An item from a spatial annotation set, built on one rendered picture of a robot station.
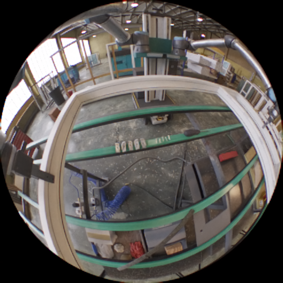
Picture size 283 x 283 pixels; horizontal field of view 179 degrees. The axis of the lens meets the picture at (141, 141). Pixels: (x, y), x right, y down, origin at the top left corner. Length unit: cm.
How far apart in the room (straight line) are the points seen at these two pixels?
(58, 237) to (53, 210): 9
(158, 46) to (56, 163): 139
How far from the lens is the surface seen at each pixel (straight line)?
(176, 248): 65
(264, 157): 74
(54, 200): 36
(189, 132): 45
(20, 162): 26
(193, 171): 77
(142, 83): 51
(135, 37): 112
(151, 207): 124
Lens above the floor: 122
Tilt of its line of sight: 59 degrees down
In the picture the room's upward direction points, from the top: 4 degrees counter-clockwise
